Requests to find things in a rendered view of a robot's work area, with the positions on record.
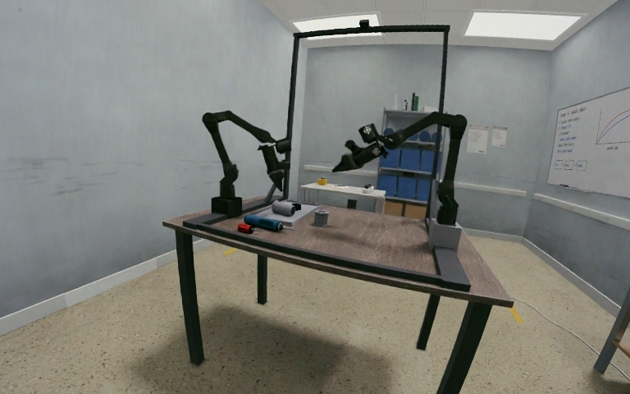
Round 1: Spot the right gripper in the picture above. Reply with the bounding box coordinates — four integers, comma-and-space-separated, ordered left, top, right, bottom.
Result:
264, 156, 285, 192

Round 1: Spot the blue electric screwdriver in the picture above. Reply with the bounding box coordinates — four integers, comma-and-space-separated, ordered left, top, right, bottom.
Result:
244, 214, 296, 231

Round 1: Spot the black metal overhead frame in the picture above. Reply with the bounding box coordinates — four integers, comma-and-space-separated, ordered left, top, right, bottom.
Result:
281, 25, 450, 229

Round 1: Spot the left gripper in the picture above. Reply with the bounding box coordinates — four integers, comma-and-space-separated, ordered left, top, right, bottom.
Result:
332, 148, 372, 172

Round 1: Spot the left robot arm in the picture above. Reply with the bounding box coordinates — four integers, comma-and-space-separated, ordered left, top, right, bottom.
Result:
358, 112, 468, 227

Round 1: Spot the red screwdriver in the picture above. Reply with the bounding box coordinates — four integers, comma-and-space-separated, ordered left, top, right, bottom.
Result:
237, 223, 262, 234

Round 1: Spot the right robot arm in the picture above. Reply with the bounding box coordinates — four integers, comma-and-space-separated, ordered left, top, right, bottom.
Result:
202, 110, 292, 199

